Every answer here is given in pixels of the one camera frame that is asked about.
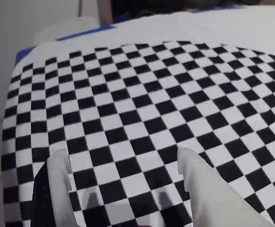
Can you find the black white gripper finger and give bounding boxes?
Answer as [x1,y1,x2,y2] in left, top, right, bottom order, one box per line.
[30,149,78,227]

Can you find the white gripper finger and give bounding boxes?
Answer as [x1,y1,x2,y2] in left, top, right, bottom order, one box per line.
[177,147,275,227]

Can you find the black white checkerboard mat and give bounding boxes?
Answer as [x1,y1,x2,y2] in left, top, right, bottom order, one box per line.
[2,41,275,227]

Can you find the blue tape strip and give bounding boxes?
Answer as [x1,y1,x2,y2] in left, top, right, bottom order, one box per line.
[15,25,116,64]

